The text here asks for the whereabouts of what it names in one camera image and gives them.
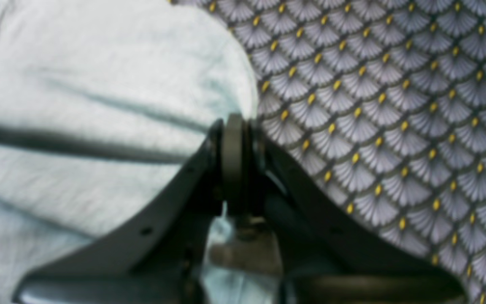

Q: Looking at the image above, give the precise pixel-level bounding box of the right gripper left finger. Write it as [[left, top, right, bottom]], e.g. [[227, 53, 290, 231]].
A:
[[13, 114, 246, 304]]

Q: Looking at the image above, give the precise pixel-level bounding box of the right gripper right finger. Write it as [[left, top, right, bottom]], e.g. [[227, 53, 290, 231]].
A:
[[247, 121, 467, 304]]

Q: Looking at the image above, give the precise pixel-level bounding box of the fan-patterned grey tablecloth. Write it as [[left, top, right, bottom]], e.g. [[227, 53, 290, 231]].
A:
[[170, 0, 486, 304]]

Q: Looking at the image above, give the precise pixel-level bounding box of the light grey T-shirt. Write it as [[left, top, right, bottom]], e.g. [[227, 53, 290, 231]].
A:
[[0, 0, 258, 304]]

